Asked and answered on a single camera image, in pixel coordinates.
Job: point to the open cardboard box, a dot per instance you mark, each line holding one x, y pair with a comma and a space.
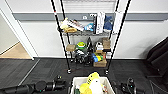
100, 64

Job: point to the yellow white bird plush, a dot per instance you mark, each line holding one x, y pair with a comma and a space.
95, 81

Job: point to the flat printed picture box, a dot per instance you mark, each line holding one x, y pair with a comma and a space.
77, 25

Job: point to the small white pack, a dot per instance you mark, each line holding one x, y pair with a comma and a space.
99, 46

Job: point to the black pointed bag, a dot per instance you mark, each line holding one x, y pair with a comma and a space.
90, 46

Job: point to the tall white box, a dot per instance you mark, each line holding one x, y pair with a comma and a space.
100, 22

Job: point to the black toy heap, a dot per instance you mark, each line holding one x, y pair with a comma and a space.
81, 57

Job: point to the white wall socket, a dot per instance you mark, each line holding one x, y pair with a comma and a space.
92, 15
85, 17

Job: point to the green yellow toy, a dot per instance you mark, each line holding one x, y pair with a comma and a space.
81, 45

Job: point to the blue bag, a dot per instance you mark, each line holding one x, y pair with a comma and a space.
108, 24

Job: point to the small blue toy pack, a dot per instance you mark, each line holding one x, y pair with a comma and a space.
89, 27

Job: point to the small cardboard box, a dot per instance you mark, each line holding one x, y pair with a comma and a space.
70, 47

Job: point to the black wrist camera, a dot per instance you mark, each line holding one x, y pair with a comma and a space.
59, 78
130, 81

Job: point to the large white box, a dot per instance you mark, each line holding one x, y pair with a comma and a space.
117, 22

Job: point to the pale spotted woven basket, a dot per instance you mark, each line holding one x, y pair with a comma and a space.
74, 85

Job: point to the stacked cardboard box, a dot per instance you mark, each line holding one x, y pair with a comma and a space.
106, 44

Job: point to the white door frame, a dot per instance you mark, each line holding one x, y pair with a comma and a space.
20, 33

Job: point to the blue yellow toy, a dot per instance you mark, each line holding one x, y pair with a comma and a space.
96, 57

